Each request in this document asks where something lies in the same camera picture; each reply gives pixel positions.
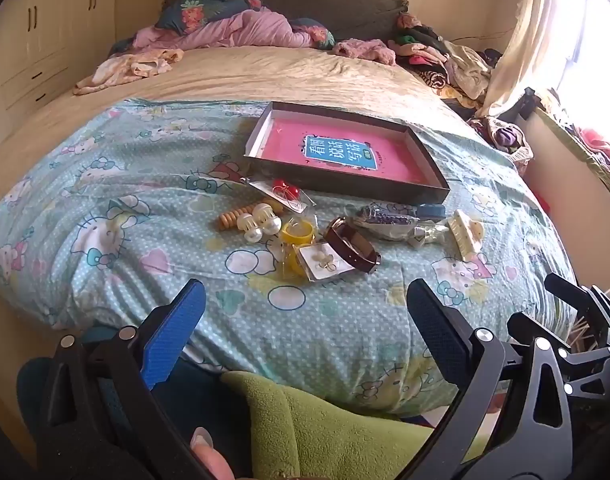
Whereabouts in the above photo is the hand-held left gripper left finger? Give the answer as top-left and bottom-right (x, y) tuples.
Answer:
(37, 278), (218, 480)

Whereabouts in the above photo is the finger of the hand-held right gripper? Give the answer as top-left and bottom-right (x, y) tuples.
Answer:
(544, 272), (610, 342)
(507, 311), (610, 399)

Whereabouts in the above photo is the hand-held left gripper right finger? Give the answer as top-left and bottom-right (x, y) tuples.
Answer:
(406, 278), (576, 480)

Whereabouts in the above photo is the cream hair claw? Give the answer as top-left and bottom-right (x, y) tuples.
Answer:
(446, 208), (486, 262)

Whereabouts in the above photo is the dark bead bracelet bag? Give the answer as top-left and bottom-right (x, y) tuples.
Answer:
(354, 201), (426, 242)

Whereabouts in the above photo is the earring card packet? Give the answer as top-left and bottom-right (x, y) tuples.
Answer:
(294, 242), (358, 281)

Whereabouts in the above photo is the pink box lid tray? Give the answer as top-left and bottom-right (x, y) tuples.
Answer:
(243, 101), (452, 206)

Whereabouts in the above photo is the red bead hair tie packet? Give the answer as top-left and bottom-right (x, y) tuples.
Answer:
(241, 176), (317, 211)

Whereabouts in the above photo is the person's left hand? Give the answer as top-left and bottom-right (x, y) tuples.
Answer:
(190, 426), (236, 480)

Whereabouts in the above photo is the bundle of wooden sticks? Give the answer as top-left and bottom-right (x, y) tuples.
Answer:
(565, 316), (598, 353)

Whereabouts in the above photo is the cartoon cat printed quilt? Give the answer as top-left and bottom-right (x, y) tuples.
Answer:
(0, 97), (578, 418)

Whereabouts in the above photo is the clear packet of white pieces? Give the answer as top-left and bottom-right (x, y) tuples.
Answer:
(407, 224), (453, 247)

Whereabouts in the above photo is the small clear packet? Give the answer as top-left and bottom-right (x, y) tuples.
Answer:
(280, 244), (304, 277)

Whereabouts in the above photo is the pearl hair claw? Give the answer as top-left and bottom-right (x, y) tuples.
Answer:
(236, 201), (282, 242)

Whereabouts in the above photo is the green sleeve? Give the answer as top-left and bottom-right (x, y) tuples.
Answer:
(220, 370), (490, 480)

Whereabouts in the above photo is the basket of clothes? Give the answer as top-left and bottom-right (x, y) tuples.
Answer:
(467, 115), (533, 163)

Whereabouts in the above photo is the window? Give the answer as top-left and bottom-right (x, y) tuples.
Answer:
(555, 0), (610, 151)

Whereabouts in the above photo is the peach crumpled garment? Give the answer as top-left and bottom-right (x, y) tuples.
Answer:
(72, 47), (186, 97)

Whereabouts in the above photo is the pile of mixed clothes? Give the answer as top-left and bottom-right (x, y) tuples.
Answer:
(387, 12), (503, 111)

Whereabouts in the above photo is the cream curtain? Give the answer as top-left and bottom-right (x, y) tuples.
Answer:
(477, 0), (600, 118)

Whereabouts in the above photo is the beige bedspread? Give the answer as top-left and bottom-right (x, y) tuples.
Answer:
(0, 45), (486, 181)

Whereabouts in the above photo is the pink fuzzy garment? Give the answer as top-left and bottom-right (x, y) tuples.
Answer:
(331, 39), (398, 67)

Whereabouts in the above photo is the pink quilt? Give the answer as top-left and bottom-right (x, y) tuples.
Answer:
(109, 9), (330, 58)

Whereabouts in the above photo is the dark blue floral pillow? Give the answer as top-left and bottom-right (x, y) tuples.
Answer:
(155, 0), (263, 31)
(290, 17), (336, 51)

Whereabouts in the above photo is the cream wardrobe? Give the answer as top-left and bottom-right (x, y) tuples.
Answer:
(0, 0), (118, 131)

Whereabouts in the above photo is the grey padded headboard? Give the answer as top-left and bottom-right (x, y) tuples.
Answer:
(161, 0), (410, 43)

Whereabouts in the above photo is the yellow ring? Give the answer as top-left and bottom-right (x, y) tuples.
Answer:
(281, 221), (316, 246)

